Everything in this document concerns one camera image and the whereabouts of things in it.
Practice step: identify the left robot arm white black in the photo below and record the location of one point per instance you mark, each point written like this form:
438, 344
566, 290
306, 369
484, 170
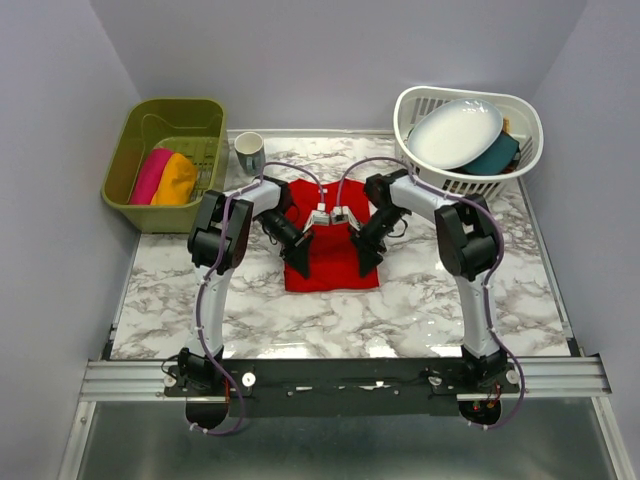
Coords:
217, 243

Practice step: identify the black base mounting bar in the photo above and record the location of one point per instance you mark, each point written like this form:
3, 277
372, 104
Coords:
269, 388

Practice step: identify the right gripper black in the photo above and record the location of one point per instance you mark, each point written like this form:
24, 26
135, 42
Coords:
367, 250

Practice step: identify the grey white mug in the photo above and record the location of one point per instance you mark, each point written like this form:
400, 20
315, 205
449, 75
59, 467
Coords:
250, 152

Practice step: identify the orange rolled t shirt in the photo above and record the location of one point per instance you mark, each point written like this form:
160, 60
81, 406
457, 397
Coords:
177, 182

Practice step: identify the pink rolled t shirt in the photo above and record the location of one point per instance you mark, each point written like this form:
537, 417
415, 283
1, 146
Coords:
149, 176

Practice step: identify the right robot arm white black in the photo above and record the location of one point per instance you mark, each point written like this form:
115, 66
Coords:
470, 248

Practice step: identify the teal plate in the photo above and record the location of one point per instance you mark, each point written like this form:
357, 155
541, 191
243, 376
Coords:
496, 158

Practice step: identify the aluminium frame rail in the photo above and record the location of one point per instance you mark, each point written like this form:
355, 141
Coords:
545, 377

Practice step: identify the red t shirt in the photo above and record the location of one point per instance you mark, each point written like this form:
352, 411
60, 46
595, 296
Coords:
333, 258

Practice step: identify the white plastic dish basket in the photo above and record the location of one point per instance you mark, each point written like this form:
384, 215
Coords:
520, 120

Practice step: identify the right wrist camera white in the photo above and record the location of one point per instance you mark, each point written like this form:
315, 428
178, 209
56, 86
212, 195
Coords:
340, 215

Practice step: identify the white oval plate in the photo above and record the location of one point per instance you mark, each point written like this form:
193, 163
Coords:
455, 134

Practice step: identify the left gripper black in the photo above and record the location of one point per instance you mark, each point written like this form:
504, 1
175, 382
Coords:
295, 253

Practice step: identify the dark brown dish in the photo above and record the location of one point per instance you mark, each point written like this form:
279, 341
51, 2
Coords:
512, 165

